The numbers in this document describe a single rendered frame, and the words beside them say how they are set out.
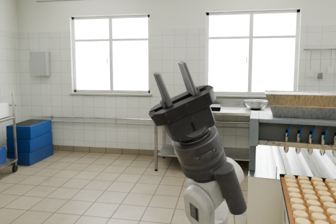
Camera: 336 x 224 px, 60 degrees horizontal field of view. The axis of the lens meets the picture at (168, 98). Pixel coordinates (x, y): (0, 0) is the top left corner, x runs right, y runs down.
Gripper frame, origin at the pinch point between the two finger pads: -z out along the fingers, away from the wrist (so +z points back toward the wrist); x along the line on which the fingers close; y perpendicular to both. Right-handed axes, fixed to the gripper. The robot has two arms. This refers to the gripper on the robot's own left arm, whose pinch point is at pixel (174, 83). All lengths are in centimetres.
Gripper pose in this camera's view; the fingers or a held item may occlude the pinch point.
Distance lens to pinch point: 51.2
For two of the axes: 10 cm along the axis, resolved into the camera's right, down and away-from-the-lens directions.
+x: 9.0, -4.0, 1.7
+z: 3.4, 8.9, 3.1
